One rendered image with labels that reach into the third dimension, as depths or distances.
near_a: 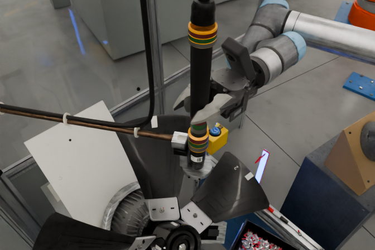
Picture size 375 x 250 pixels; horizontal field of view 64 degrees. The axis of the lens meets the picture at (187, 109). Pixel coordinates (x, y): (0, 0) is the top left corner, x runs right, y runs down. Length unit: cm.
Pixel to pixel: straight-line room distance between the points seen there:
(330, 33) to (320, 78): 271
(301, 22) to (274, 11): 7
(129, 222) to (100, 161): 21
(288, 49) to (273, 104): 235
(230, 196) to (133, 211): 30
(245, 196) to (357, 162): 46
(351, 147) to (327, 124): 179
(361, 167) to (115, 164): 88
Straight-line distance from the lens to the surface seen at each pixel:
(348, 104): 331
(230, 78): 59
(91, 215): 104
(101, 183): 103
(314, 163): 137
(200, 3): 43
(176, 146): 64
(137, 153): 86
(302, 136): 283
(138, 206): 96
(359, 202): 133
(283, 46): 70
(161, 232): 86
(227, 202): 97
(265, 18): 83
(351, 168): 129
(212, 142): 124
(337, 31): 82
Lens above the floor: 204
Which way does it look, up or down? 45 degrees down
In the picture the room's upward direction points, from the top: straight up
